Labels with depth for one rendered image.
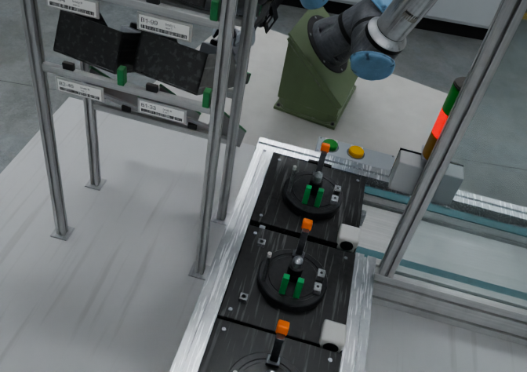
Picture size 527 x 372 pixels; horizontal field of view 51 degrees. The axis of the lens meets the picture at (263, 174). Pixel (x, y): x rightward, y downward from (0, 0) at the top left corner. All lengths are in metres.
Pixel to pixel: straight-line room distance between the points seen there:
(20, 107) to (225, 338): 2.31
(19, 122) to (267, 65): 1.53
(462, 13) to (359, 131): 2.83
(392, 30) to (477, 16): 3.06
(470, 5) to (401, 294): 3.40
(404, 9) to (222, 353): 0.90
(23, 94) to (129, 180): 1.86
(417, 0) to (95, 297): 0.98
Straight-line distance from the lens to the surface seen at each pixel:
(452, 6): 4.44
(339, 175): 1.39
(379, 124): 1.80
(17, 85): 3.32
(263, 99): 1.78
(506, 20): 0.88
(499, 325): 1.34
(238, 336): 1.06
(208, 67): 0.99
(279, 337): 0.96
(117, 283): 1.25
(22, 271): 1.30
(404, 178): 1.07
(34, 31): 1.01
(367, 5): 1.63
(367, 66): 1.52
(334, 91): 1.66
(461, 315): 1.31
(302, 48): 1.62
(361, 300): 1.18
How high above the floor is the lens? 1.87
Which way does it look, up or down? 42 degrees down
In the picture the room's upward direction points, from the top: 11 degrees clockwise
